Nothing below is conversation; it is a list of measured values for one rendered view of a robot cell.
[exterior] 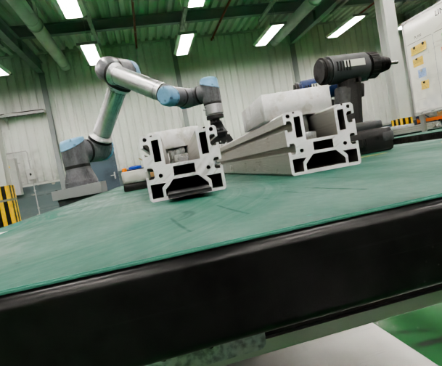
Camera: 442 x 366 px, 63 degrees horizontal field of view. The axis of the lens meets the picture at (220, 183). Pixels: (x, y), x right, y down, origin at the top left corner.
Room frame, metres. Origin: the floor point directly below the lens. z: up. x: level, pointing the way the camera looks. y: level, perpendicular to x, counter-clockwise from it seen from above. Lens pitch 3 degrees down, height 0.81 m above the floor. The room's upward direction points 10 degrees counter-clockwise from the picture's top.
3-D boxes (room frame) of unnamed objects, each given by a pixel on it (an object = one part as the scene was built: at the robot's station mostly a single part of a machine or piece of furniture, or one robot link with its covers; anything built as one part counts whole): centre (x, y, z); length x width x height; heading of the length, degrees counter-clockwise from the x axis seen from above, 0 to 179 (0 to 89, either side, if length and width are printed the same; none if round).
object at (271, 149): (0.89, -0.10, 0.82); 0.80 x 0.10 x 0.09; 7
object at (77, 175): (1.74, 0.66, 0.88); 0.15 x 0.15 x 0.10
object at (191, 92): (1.52, 0.07, 1.11); 0.11 x 0.11 x 0.08; 60
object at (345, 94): (0.80, -0.34, 0.89); 0.20 x 0.08 x 0.22; 103
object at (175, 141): (0.86, 0.09, 0.87); 0.16 x 0.11 x 0.07; 7
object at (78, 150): (1.74, 0.66, 0.99); 0.13 x 0.12 x 0.14; 150
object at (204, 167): (0.86, 0.09, 0.82); 0.80 x 0.10 x 0.09; 7
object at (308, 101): (0.64, -0.13, 0.87); 0.16 x 0.11 x 0.07; 7
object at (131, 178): (1.13, 0.24, 0.81); 0.10 x 0.08 x 0.06; 97
